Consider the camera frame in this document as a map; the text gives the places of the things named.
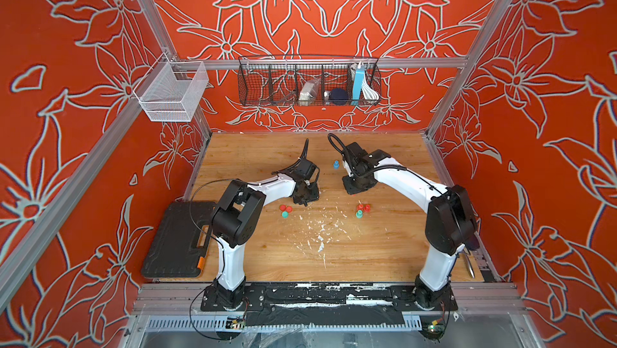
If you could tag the metal spoon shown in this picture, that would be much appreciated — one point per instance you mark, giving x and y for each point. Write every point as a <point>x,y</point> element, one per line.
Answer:
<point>468,264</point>

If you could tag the white wire mesh basket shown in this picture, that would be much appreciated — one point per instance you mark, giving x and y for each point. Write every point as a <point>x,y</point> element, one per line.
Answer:
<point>168,94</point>

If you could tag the light blue box in basket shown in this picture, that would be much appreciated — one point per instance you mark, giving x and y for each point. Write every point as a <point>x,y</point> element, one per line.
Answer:
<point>358,79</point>

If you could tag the dark blue round object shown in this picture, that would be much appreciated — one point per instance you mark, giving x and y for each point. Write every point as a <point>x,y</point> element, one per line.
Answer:
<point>338,96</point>

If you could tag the cluster of coloured stamps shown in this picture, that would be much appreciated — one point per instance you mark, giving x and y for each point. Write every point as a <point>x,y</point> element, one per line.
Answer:
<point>362,210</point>

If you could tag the black wire wall basket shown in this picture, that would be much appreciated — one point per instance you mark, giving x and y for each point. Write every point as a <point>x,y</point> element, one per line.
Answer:
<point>271,81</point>

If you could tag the silver pouch in basket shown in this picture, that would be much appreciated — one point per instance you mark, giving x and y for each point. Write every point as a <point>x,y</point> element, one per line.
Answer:
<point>309,92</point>

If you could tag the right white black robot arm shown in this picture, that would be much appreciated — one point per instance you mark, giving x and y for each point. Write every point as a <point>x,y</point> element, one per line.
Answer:
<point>450,221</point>

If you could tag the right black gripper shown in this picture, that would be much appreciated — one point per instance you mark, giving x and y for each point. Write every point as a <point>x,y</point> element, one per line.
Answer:
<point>350,190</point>

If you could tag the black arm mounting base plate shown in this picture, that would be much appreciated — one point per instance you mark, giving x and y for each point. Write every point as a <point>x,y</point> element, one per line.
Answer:
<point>313,304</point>

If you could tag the black plastic tool case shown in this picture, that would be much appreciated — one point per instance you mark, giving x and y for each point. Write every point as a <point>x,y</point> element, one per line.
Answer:
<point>175,251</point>

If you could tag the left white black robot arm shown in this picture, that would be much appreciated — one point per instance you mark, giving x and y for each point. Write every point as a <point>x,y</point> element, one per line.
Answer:
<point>238,211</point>

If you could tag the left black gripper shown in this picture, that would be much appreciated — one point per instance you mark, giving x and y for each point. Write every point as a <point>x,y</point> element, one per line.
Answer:
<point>315,196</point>

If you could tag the cluster of coloured stamp caps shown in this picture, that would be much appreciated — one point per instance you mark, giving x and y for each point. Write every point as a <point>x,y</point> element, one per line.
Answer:
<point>286,210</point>

